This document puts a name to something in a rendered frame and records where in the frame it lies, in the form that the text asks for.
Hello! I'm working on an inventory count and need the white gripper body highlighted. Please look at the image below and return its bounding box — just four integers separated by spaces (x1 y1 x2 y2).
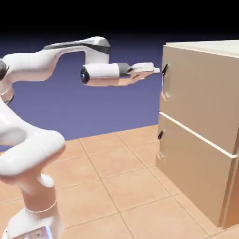
127 62 155 86

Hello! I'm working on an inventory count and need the tall light wood cabinet door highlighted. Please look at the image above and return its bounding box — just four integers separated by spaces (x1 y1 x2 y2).
159 44 239 156

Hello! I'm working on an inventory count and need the light wood cabinet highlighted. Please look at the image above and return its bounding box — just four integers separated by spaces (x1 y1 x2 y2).
155 39 239 230

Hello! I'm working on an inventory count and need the short light wood cabinet door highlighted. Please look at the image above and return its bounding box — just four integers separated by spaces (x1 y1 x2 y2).
156 112 234 228

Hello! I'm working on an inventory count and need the long curved metal handle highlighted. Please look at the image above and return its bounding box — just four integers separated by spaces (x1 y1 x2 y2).
160 63 172 102

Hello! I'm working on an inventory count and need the short curved metal handle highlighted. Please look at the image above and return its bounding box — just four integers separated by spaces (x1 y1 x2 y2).
156 129 166 161

